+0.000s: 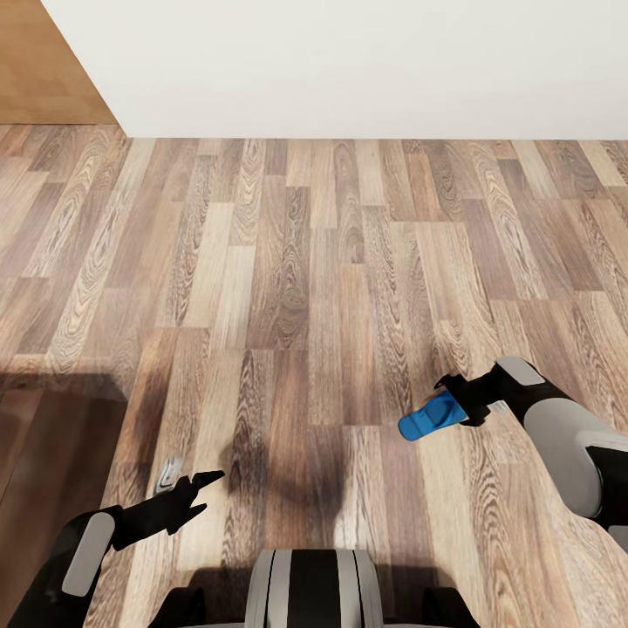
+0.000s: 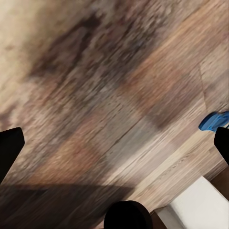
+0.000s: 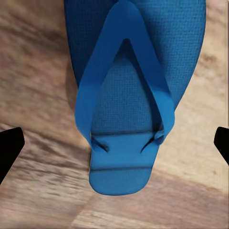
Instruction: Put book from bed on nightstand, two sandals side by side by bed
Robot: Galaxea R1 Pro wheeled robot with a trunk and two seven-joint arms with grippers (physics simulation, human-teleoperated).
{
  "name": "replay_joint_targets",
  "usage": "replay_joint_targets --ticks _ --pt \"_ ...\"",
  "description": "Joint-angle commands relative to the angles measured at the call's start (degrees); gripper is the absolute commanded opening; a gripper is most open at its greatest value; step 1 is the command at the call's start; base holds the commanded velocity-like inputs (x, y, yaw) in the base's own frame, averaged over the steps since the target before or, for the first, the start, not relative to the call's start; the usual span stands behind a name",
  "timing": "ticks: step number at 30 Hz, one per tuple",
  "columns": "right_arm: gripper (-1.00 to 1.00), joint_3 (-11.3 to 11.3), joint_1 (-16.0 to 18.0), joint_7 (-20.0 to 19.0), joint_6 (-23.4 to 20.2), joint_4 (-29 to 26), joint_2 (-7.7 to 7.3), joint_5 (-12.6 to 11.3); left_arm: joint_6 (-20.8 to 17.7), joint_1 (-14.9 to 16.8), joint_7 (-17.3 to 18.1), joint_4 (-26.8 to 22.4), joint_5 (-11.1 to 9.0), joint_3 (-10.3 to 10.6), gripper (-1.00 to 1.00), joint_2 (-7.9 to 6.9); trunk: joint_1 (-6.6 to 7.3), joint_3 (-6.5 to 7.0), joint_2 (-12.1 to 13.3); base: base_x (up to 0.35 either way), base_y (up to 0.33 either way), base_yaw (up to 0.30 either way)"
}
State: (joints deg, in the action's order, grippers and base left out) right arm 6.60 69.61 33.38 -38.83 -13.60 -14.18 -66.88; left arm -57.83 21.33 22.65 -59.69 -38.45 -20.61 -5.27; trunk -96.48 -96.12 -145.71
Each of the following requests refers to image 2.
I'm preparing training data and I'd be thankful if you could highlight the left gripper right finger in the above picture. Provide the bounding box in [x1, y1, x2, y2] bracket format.
[214, 127, 229, 166]

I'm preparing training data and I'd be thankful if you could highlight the sandal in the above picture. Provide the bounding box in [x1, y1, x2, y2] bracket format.
[199, 111, 229, 132]

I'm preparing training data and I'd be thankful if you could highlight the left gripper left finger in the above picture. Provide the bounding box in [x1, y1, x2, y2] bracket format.
[0, 127, 25, 184]

